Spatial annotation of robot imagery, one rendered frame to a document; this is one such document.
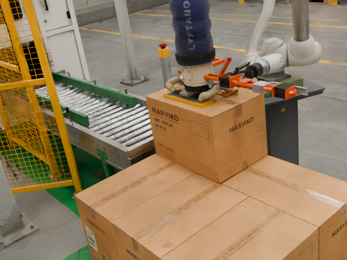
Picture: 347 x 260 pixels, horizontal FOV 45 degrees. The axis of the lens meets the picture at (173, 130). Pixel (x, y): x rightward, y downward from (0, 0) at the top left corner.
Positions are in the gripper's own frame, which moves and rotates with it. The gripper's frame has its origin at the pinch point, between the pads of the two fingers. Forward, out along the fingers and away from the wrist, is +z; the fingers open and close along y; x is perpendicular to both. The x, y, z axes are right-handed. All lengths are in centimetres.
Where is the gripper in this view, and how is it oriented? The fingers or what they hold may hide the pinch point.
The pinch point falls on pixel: (232, 80)
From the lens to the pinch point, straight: 225.3
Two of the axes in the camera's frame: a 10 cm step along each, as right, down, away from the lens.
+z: -7.5, 3.6, -5.5
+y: 1.3, 9.1, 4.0
